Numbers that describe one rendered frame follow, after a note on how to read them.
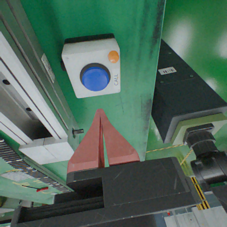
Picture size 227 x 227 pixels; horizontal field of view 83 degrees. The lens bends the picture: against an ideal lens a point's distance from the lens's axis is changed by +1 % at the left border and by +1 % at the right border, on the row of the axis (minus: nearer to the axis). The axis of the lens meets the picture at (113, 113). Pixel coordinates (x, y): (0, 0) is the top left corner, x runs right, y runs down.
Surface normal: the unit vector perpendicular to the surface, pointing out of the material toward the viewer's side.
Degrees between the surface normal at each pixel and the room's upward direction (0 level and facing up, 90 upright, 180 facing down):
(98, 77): 3
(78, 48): 90
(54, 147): 0
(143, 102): 0
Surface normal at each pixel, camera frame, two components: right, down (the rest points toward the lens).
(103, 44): -0.06, -0.64
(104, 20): 0.15, 0.75
